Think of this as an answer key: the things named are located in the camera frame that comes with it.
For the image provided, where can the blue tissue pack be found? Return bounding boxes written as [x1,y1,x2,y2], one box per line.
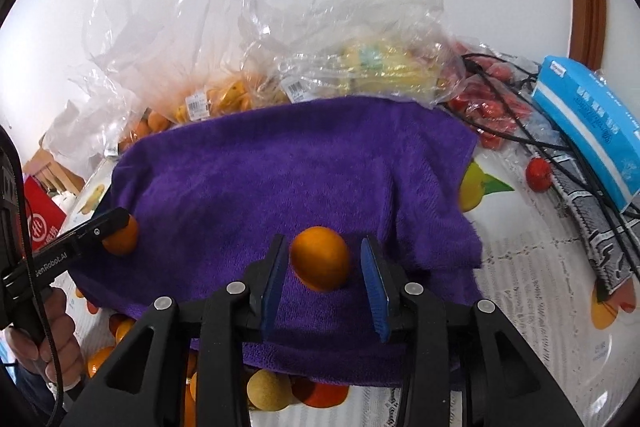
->
[530,54,640,212]

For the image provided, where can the crumpled clear plastic bag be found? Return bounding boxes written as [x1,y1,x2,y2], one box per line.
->
[42,62,151,178]

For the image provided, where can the person's left hand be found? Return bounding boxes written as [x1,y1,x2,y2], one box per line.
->
[5,287,86,388]

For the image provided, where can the yellow-green round fruit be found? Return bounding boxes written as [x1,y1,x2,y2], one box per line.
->
[247,368,293,412]

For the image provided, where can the clear bag of red fruits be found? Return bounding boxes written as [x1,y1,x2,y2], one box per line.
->
[445,34,536,150]

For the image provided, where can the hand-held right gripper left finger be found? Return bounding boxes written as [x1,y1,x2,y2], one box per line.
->
[60,234,291,427]

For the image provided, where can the black cables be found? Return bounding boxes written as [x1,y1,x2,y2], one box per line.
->
[460,52,640,278]

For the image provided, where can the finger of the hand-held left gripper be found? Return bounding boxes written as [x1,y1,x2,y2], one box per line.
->
[55,207,132,256]

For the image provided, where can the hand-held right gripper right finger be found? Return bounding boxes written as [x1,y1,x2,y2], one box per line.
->
[360,234,586,427]

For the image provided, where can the large clear plastic bag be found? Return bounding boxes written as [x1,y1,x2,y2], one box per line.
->
[82,0,281,132]

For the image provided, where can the orange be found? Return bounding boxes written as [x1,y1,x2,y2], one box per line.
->
[87,346,118,379]
[102,214,140,257]
[290,227,352,293]

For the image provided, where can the purple towel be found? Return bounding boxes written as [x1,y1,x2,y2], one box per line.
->
[70,96,485,388]

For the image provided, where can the clear bag of yellow fruits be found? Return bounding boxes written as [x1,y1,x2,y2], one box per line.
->
[240,0,451,108]

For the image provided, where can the pile of bagged oranges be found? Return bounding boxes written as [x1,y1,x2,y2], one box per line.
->
[120,74,281,148]

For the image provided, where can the pile of small red fruits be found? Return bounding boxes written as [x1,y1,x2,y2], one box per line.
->
[447,57,533,150]

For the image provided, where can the single small red fruit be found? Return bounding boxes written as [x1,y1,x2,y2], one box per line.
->
[525,157,555,192]

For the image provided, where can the patterned grey pouch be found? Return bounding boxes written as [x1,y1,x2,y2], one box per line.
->
[515,142,640,303]

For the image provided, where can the red box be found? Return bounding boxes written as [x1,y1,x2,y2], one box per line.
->
[22,177,68,258]

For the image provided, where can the wooden furniture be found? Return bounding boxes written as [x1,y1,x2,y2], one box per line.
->
[22,147,86,198]

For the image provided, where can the fruit printed tablecloth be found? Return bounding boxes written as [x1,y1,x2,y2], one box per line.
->
[65,127,640,427]

